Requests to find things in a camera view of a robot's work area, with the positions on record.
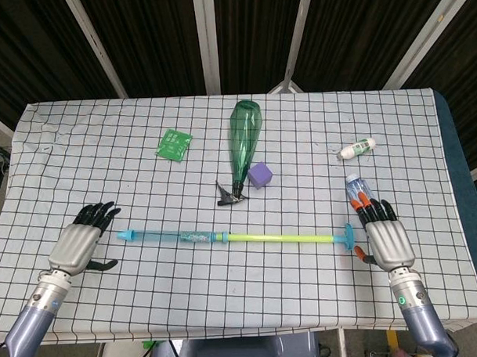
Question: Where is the orange-tipped silver right robot hand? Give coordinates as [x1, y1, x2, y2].
[349, 190, 417, 272]

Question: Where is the black-fingered silver left robot hand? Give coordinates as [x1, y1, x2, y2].
[46, 200, 125, 278]

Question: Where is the blue green water pump toy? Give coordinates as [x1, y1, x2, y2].
[117, 221, 356, 261]

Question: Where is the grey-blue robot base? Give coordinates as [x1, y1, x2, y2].
[150, 331, 321, 357]

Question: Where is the clear plastic water bottle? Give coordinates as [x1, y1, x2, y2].
[345, 173, 378, 207]

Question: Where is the blue padded table edge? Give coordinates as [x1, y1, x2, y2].
[432, 89, 477, 321]

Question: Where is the small white bottle green label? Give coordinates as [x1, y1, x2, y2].
[337, 137, 378, 162]

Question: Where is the white table leg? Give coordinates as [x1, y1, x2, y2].
[336, 326, 349, 357]

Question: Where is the white black-grid tablecloth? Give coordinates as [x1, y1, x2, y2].
[0, 85, 477, 348]

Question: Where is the green foil packet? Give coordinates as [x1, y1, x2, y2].
[154, 127, 195, 164]

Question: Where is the purple foam cube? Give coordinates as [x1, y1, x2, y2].
[247, 160, 274, 191]

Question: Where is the green spray bottle black trigger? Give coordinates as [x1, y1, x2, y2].
[213, 99, 268, 208]

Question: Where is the white partition frame post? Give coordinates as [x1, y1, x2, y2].
[192, 0, 222, 97]
[377, 0, 477, 91]
[263, 0, 319, 96]
[63, 0, 129, 102]

